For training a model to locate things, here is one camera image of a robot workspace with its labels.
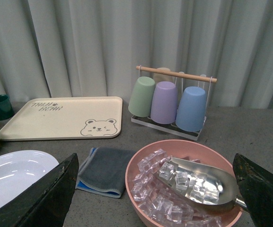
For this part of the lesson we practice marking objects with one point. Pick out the purple plastic cup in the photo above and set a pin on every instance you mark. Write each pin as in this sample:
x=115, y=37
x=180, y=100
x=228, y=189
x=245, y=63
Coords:
x=164, y=103

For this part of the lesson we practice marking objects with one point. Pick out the clear fake ice cubes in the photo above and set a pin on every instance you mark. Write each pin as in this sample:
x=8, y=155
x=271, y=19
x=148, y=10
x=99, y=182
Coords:
x=158, y=203

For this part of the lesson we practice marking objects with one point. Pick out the pink bowl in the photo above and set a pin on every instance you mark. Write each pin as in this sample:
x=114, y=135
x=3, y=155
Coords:
x=175, y=148

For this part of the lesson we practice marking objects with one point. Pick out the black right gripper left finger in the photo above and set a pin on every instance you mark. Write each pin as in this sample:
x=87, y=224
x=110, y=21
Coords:
x=46, y=202

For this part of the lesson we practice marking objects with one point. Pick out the grey blue folded cloth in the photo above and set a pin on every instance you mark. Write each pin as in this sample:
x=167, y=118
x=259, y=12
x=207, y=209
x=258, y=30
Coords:
x=103, y=171

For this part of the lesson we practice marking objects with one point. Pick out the beige plastic cup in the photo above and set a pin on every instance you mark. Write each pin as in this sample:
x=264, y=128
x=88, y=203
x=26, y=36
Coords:
x=162, y=77

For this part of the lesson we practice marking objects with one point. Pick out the dark green mug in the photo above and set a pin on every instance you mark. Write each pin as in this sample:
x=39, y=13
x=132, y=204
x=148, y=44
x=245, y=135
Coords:
x=6, y=110

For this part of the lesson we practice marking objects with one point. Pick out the grey curtain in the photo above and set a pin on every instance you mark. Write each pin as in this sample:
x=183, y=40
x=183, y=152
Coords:
x=68, y=48

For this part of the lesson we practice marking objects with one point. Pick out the metal ice scoop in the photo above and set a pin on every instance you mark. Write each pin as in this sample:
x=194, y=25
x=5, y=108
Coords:
x=206, y=188

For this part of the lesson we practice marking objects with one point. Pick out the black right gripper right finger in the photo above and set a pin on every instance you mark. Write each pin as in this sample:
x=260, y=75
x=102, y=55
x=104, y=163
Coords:
x=256, y=187

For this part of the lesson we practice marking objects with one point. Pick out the blue plastic cup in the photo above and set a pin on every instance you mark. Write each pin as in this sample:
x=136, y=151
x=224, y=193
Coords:
x=191, y=109

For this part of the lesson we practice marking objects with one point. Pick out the white round plate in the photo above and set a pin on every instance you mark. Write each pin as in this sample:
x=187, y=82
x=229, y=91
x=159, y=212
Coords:
x=20, y=169

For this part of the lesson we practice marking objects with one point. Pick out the beige bear tray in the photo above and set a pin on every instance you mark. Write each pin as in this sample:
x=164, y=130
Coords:
x=67, y=118

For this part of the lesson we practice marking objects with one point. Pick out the green plastic cup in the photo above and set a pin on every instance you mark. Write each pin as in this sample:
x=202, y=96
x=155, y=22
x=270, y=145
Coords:
x=141, y=97

